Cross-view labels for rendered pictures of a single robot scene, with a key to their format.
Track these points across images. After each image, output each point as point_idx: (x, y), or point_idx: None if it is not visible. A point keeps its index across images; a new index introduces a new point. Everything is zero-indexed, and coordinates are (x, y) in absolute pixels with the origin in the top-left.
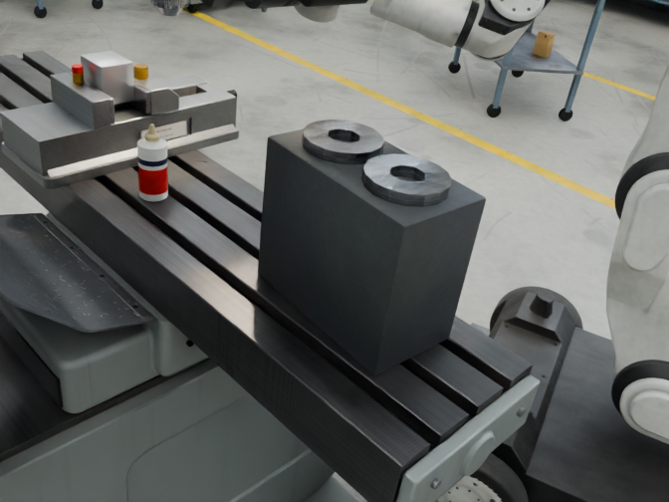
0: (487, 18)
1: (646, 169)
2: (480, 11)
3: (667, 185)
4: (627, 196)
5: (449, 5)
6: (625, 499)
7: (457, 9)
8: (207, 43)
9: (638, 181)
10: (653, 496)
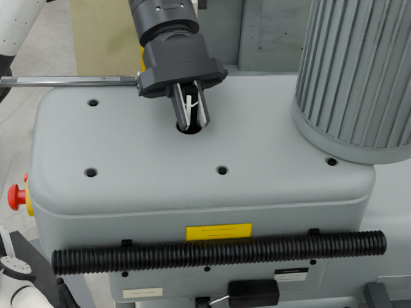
0: (36, 275)
1: (1, 247)
2: (30, 282)
3: (8, 236)
4: (11, 256)
5: (40, 293)
6: (50, 291)
7: (37, 290)
8: None
9: (8, 249)
10: (38, 285)
